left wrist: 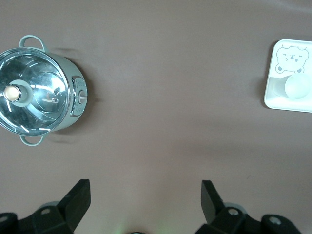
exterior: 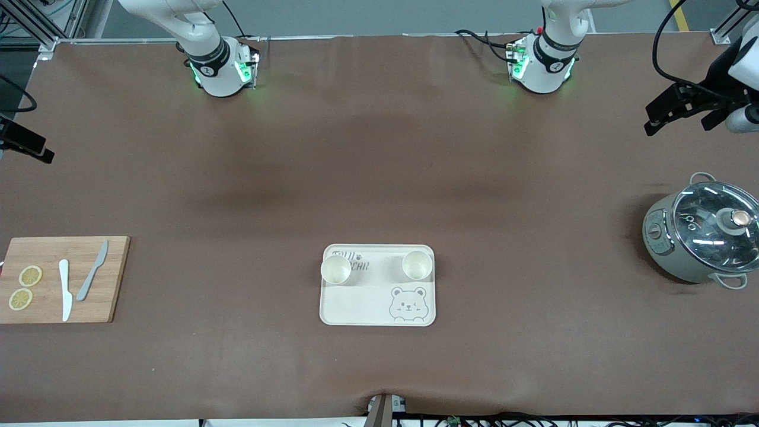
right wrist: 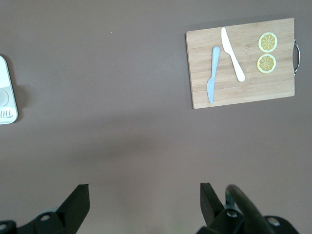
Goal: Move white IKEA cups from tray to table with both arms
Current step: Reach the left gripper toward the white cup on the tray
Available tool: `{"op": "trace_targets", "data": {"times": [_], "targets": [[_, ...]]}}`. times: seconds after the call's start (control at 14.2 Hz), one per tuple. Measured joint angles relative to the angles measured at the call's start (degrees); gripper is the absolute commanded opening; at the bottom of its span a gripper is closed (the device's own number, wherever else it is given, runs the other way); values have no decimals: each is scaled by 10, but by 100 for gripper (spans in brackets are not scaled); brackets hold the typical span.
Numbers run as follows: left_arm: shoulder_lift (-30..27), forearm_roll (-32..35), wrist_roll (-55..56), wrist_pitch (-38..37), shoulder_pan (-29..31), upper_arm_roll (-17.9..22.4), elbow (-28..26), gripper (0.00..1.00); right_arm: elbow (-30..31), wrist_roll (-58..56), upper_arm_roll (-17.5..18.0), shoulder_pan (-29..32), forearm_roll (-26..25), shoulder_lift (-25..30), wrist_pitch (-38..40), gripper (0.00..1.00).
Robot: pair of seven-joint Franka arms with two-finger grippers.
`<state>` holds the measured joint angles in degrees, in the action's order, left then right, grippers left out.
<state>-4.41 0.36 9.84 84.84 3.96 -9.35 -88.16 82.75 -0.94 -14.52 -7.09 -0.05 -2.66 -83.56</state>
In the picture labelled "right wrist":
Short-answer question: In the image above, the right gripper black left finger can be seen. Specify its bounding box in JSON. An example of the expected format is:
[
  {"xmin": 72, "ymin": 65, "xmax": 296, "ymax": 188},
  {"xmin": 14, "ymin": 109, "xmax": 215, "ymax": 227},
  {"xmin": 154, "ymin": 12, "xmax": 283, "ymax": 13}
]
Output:
[{"xmin": 17, "ymin": 184, "xmax": 90, "ymax": 234}]

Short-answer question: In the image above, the yellow lemon slice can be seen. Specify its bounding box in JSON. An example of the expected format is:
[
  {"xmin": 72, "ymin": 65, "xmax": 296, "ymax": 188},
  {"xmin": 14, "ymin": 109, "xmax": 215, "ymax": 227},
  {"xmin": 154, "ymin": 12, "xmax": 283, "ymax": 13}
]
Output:
[
  {"xmin": 256, "ymin": 54, "xmax": 277, "ymax": 74},
  {"xmin": 258, "ymin": 32, "xmax": 278, "ymax": 53}
]

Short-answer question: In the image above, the black cable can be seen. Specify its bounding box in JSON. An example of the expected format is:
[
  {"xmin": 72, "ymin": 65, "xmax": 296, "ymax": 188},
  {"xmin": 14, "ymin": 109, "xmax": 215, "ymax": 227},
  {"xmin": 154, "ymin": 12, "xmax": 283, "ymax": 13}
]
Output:
[{"xmin": 225, "ymin": 184, "xmax": 276, "ymax": 234}]

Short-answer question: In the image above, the white bear print tray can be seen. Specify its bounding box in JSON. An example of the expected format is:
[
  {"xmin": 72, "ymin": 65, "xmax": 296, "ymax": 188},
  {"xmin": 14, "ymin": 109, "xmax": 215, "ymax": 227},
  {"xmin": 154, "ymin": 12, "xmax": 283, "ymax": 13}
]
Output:
[{"xmin": 0, "ymin": 55, "xmax": 19, "ymax": 125}]

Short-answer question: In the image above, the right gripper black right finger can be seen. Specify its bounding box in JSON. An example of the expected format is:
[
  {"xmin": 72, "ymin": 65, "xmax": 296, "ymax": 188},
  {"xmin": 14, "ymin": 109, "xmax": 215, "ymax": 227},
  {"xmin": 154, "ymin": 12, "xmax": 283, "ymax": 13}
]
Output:
[{"xmin": 196, "ymin": 182, "xmax": 247, "ymax": 234}]

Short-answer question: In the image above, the white plastic knife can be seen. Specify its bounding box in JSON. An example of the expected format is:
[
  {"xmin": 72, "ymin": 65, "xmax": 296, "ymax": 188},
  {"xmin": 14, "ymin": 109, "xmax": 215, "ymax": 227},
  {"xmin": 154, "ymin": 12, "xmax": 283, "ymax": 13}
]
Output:
[{"xmin": 221, "ymin": 27, "xmax": 246, "ymax": 82}]

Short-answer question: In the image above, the light blue plastic knife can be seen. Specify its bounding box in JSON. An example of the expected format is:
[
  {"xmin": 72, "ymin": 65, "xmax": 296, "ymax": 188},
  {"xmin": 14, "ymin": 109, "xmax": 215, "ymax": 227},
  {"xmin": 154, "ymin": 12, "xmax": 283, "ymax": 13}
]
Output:
[{"xmin": 207, "ymin": 46, "xmax": 221, "ymax": 104}]

